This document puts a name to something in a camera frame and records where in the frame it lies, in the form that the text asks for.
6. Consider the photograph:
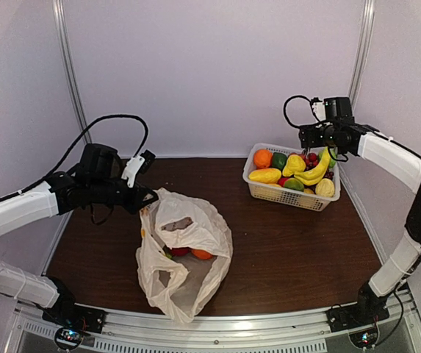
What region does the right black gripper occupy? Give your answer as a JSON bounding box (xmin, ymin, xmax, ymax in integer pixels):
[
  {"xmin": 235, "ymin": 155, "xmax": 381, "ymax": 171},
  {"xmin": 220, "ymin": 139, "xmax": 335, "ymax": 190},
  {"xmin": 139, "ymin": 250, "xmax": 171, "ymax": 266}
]
[{"xmin": 298, "ymin": 124, "xmax": 336, "ymax": 149}]

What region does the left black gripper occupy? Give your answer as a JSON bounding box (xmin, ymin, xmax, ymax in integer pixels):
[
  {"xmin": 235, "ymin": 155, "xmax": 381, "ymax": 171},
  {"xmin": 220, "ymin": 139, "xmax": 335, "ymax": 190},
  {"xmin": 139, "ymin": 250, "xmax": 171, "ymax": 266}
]
[{"xmin": 89, "ymin": 176, "xmax": 159, "ymax": 215}]

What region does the green apple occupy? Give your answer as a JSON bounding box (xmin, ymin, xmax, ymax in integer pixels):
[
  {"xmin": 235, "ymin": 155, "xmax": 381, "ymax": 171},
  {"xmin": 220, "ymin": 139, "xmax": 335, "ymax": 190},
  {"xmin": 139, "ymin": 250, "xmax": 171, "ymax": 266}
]
[{"xmin": 328, "ymin": 149, "xmax": 337, "ymax": 167}]

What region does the yellow banana bunch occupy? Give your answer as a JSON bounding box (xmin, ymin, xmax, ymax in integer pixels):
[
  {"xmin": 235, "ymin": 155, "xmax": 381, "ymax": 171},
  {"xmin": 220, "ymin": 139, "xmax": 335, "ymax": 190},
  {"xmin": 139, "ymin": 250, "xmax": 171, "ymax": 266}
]
[{"xmin": 294, "ymin": 147, "xmax": 331, "ymax": 186}]

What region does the beige plastic bag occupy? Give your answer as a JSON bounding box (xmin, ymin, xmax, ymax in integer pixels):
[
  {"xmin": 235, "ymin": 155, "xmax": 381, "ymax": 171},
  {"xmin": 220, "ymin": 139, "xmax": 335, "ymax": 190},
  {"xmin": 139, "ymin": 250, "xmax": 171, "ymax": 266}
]
[{"xmin": 136, "ymin": 188, "xmax": 233, "ymax": 324}]

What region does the orange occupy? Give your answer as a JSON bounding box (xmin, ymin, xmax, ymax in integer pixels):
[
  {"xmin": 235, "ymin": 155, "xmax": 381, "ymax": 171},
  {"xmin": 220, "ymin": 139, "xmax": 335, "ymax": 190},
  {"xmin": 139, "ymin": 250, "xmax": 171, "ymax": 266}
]
[
  {"xmin": 253, "ymin": 149, "xmax": 273, "ymax": 169},
  {"xmin": 191, "ymin": 249, "xmax": 214, "ymax": 260}
]

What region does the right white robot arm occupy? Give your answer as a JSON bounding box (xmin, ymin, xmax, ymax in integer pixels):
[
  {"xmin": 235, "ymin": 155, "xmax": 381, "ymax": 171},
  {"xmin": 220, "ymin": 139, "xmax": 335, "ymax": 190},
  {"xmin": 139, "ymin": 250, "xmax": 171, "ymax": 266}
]
[{"xmin": 298, "ymin": 97, "xmax": 421, "ymax": 325}]

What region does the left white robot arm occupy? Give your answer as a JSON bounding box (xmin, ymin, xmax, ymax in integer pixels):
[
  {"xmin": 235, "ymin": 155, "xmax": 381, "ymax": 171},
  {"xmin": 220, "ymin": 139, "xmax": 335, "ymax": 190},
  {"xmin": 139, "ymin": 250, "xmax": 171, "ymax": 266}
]
[{"xmin": 0, "ymin": 143, "xmax": 159, "ymax": 327}]

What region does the red apple in bag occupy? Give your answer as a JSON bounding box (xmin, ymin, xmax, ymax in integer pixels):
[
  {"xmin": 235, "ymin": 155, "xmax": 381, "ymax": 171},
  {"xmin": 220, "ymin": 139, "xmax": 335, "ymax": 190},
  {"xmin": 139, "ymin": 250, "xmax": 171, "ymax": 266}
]
[{"xmin": 170, "ymin": 247, "xmax": 191, "ymax": 257}]

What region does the yellow lemon in basket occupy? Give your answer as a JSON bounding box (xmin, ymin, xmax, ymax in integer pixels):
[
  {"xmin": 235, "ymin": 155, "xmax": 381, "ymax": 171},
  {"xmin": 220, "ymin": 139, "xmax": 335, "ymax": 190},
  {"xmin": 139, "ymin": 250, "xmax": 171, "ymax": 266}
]
[{"xmin": 315, "ymin": 178, "xmax": 335, "ymax": 198}]

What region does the green lime in basket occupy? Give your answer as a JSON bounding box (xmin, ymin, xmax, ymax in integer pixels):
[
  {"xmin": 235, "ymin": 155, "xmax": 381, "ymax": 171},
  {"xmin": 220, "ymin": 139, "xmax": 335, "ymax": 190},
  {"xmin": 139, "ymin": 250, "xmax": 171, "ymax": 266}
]
[{"xmin": 271, "ymin": 152, "xmax": 288, "ymax": 171}]

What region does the green yellow mango in basket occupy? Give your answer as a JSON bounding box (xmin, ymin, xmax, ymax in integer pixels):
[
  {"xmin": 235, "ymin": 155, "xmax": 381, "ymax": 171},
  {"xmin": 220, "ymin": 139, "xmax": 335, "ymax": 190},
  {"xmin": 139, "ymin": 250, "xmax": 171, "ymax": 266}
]
[{"xmin": 283, "ymin": 178, "xmax": 305, "ymax": 192}]

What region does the red apple in basket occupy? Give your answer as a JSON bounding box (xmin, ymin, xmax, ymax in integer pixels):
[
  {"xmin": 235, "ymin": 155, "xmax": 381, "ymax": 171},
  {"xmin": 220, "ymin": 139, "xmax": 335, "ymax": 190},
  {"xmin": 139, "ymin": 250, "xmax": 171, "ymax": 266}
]
[{"xmin": 277, "ymin": 177, "xmax": 288, "ymax": 187}]

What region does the orange in basket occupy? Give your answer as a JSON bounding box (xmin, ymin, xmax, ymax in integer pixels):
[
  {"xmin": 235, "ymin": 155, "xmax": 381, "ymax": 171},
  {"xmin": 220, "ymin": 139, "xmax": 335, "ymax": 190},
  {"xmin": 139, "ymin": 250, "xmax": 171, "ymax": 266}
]
[{"xmin": 253, "ymin": 149, "xmax": 273, "ymax": 169}]

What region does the white plastic basket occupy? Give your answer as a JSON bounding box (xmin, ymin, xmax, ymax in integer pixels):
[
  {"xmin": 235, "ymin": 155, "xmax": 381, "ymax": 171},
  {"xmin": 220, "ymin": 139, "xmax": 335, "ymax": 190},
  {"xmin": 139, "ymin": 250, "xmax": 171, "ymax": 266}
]
[{"xmin": 242, "ymin": 143, "xmax": 341, "ymax": 212}]

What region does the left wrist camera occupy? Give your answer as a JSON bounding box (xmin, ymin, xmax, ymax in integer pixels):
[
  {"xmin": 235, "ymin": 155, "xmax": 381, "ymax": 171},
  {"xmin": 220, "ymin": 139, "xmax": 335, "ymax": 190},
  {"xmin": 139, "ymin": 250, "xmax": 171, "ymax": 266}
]
[{"xmin": 121, "ymin": 150, "xmax": 156, "ymax": 188}]

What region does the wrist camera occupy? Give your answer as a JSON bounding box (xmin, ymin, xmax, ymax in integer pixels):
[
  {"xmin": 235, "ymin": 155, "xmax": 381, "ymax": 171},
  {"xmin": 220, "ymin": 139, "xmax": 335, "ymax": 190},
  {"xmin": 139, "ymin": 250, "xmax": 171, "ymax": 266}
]
[
  {"xmin": 310, "ymin": 97, "xmax": 326, "ymax": 121},
  {"xmin": 121, "ymin": 150, "xmax": 156, "ymax": 188}
]

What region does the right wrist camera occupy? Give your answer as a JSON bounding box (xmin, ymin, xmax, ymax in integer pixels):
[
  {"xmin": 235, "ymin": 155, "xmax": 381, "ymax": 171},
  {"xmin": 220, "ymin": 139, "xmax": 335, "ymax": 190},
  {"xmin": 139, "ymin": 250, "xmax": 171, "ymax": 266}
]
[{"xmin": 310, "ymin": 97, "xmax": 326, "ymax": 121}]

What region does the right black cable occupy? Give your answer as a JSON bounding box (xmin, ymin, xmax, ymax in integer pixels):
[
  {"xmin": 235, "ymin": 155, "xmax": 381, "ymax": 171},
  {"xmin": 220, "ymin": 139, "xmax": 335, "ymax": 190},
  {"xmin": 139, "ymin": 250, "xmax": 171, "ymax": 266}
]
[{"xmin": 282, "ymin": 95, "xmax": 314, "ymax": 129}]

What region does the black cable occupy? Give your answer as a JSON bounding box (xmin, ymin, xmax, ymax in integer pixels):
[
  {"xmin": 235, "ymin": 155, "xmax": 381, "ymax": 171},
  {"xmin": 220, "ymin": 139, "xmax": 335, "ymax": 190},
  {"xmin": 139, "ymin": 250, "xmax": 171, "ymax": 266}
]
[
  {"xmin": 0, "ymin": 114, "xmax": 149, "ymax": 210},
  {"xmin": 282, "ymin": 95, "xmax": 314, "ymax": 129}
]

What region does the left black cable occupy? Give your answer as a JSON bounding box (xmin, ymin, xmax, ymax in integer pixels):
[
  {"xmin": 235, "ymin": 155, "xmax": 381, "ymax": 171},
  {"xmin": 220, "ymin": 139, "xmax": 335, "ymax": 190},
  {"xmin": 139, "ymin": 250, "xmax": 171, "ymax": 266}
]
[{"xmin": 0, "ymin": 114, "xmax": 149, "ymax": 210}]

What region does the right aluminium corner post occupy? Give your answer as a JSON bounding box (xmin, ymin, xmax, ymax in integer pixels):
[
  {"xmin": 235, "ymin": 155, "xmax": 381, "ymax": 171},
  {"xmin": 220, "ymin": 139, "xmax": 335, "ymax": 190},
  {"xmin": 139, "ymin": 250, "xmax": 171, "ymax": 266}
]
[{"xmin": 348, "ymin": 0, "xmax": 375, "ymax": 110}]

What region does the aluminium corner post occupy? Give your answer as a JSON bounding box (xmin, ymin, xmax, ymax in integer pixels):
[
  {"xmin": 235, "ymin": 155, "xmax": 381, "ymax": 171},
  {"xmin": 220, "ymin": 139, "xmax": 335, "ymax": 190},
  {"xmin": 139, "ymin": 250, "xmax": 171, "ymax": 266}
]
[
  {"xmin": 52, "ymin": 0, "xmax": 87, "ymax": 132},
  {"xmin": 348, "ymin": 0, "xmax": 375, "ymax": 110}
]

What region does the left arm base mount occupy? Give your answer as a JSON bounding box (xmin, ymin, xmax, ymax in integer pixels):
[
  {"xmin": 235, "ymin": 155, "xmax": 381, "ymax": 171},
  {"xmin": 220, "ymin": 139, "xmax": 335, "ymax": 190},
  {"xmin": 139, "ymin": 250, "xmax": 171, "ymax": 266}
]
[{"xmin": 37, "ymin": 301, "xmax": 106, "ymax": 352}]

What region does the aluminium front rail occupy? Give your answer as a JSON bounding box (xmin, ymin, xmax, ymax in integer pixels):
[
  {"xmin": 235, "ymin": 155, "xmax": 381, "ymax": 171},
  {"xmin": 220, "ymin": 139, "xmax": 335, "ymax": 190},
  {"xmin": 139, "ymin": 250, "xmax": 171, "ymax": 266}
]
[{"xmin": 4, "ymin": 290, "xmax": 421, "ymax": 353}]

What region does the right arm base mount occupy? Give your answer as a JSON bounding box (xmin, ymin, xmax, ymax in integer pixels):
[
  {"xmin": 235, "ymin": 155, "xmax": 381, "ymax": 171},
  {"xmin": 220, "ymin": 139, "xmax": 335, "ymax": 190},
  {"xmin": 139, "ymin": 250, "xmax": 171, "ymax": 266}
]
[{"xmin": 325, "ymin": 304, "xmax": 389, "ymax": 351}]

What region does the left aluminium corner post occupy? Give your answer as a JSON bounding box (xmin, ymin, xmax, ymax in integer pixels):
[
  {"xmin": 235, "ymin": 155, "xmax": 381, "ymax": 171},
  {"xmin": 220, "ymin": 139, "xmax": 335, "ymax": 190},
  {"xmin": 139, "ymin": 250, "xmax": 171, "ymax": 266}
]
[{"xmin": 52, "ymin": 0, "xmax": 87, "ymax": 132}]

